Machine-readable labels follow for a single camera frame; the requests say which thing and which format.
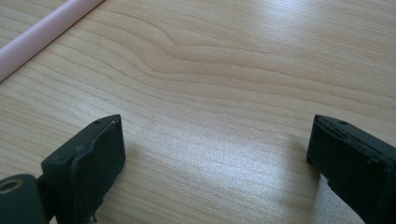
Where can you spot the pink toothbrush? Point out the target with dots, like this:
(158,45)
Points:
(37,35)

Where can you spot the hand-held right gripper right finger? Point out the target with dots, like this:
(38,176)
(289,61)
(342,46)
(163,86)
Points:
(351,161)

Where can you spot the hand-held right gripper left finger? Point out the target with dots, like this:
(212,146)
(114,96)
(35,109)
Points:
(93,161)

